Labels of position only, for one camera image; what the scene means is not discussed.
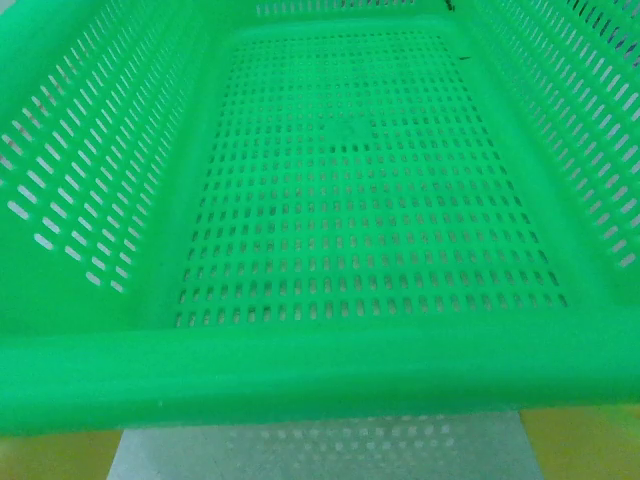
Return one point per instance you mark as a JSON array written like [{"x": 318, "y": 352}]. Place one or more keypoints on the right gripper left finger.
[{"x": 50, "y": 460}]

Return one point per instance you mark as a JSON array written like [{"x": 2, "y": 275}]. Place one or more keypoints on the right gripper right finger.
[{"x": 590, "y": 445}]

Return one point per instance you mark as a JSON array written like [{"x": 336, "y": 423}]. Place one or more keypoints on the green plastic basket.
[{"x": 320, "y": 370}]

